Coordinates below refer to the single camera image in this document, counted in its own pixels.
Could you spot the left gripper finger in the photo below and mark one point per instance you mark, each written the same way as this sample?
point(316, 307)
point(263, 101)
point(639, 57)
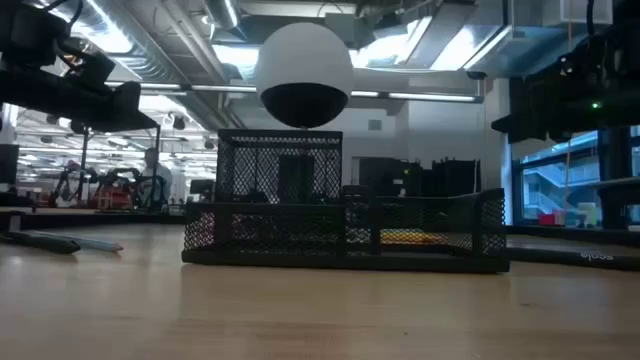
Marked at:
point(127, 97)
point(120, 124)

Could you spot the black pen with logo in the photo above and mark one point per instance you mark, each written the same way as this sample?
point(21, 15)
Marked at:
point(575, 259)

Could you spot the black mesh desk organizer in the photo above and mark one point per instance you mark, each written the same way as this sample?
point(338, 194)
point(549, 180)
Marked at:
point(280, 210)

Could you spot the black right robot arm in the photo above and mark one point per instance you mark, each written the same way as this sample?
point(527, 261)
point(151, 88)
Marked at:
point(625, 20)

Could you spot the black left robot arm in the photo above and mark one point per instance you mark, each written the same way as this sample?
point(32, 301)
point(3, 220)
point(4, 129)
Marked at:
point(30, 35)

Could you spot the black stand pole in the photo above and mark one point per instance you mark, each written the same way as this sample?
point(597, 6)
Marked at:
point(615, 160)

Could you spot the seated person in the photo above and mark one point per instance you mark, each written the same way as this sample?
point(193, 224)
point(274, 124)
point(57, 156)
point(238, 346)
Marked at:
point(156, 175)

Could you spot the red and black robot station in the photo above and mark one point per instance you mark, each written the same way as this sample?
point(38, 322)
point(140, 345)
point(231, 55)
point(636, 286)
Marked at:
point(110, 192)

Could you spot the pale green container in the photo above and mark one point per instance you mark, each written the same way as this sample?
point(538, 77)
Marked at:
point(588, 215)

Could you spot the red storage box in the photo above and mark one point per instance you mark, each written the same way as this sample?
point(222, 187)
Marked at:
point(547, 220)

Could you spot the dark background screen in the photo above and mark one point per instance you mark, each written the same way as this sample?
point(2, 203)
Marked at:
point(8, 164)

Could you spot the black equipment cabinet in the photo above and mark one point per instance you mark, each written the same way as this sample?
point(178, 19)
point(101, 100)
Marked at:
point(430, 177)

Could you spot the small background monitor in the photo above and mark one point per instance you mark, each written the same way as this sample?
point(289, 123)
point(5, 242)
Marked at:
point(202, 189)

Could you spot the white globe table lamp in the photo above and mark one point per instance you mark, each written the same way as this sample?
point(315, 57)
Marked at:
point(305, 60)

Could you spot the black gantry frame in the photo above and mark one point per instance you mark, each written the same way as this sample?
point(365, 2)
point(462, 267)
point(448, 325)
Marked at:
point(84, 160)

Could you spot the ceiling security camera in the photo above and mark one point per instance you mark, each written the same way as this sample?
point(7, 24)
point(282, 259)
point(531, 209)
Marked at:
point(476, 75)

